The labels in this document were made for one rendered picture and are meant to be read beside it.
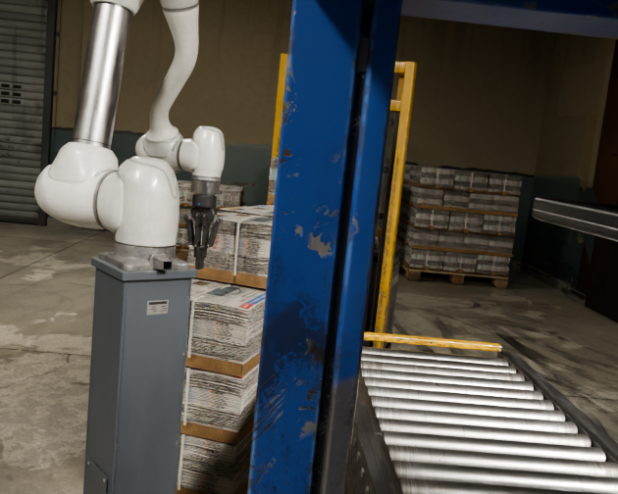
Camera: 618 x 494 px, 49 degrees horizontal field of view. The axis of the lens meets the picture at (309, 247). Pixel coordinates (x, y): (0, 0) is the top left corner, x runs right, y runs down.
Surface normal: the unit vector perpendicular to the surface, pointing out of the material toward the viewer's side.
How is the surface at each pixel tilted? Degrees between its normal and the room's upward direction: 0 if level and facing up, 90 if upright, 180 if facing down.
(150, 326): 90
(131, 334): 90
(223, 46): 90
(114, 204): 90
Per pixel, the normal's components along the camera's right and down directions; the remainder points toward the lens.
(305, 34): 0.04, 0.14
